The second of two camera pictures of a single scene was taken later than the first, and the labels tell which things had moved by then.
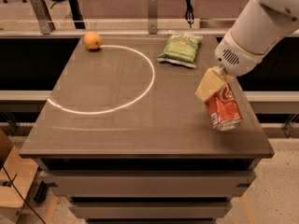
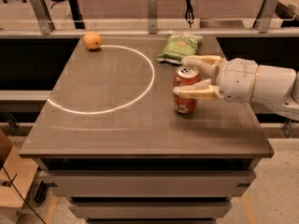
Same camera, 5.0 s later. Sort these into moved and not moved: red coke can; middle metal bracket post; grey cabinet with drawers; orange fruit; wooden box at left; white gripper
Moved: white gripper; red coke can
Not moved: orange fruit; grey cabinet with drawers; middle metal bracket post; wooden box at left
